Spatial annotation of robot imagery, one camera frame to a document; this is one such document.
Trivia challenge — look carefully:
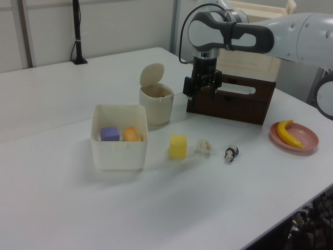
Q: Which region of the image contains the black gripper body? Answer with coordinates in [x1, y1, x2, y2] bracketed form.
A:
[183, 57, 223, 99]

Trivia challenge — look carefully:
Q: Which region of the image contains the beige paper wad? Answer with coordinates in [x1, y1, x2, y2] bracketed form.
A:
[195, 138, 213, 158]

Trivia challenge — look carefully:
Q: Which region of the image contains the cream trash can with lid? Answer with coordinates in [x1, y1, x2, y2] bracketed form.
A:
[139, 63, 174, 127]

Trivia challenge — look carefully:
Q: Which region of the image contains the dark brown wooden box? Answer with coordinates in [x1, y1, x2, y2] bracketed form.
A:
[186, 73, 277, 126]

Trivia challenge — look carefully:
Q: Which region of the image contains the cream plastic storage box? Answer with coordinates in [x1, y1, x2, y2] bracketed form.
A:
[216, 0, 298, 82]

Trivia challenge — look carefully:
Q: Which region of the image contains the yellow foam block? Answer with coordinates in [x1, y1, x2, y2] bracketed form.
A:
[169, 134, 188, 160]

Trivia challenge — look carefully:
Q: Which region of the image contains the small panda toy figure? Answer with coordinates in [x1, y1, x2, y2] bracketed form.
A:
[224, 145, 240, 165]

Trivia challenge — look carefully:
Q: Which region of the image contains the orange sponge block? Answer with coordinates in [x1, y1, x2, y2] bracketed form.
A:
[123, 126, 143, 142]

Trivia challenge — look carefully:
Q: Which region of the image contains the yellow toy banana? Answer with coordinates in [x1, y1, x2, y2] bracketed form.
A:
[276, 119, 304, 149]

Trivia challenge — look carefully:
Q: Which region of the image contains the purple foam block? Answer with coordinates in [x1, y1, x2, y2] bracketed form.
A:
[100, 126, 121, 142]

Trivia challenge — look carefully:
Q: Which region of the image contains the white plastic open bin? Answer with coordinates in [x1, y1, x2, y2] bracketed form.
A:
[90, 104, 149, 172]

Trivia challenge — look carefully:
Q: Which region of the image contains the pink plastic plate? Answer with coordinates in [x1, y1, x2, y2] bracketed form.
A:
[269, 122, 319, 157]

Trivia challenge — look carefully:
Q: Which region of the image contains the black clutter beneath table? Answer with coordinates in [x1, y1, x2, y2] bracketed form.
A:
[287, 183, 333, 250]

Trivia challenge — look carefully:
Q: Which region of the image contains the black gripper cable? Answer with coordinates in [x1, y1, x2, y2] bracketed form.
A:
[178, 3, 227, 65]

